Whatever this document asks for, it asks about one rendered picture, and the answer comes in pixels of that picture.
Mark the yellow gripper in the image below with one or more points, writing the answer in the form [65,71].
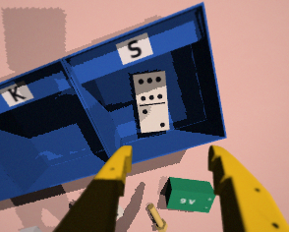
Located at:
[246,205]

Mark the blue divided bin rack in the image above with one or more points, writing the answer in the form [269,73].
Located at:
[62,121]

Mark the green 9v battery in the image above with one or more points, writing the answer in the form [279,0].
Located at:
[187,194]

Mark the white domino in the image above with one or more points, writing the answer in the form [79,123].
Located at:
[120,211]
[31,229]
[151,95]

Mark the brass bolt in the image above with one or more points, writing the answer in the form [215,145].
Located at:
[160,225]

